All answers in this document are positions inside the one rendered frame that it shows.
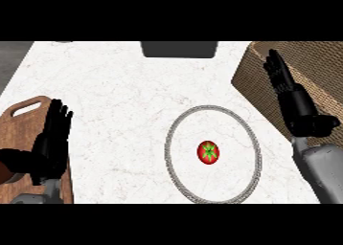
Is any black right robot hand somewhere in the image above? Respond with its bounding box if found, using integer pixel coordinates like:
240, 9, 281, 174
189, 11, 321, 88
262, 49, 343, 139

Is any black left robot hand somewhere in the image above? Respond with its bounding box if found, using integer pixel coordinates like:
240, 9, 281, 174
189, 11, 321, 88
0, 99, 76, 187

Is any brown wicker basket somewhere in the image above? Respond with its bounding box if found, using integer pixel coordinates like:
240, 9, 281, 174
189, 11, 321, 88
231, 41, 343, 153

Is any red tomato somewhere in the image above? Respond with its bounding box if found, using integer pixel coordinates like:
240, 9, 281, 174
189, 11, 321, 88
195, 140, 222, 166

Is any brown wooden cutting board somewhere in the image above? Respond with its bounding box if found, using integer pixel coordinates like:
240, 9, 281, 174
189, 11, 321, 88
0, 96, 76, 205

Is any dark grey appliance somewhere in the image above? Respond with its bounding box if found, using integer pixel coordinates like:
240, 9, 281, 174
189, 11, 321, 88
141, 41, 220, 59

